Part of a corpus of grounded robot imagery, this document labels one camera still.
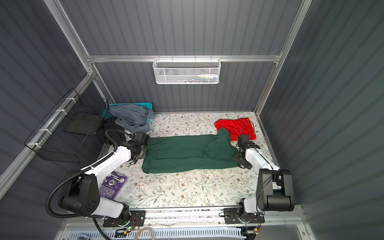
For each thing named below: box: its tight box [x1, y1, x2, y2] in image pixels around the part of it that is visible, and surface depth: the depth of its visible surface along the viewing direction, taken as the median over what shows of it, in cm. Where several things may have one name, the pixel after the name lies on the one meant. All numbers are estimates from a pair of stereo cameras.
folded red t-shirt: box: [214, 117, 256, 141], surface depth 110 cm
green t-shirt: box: [142, 127, 239, 174], surface depth 99 cm
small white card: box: [138, 182, 150, 191], surface depth 84 cm
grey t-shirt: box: [109, 104, 156, 133], surface depth 108 cm
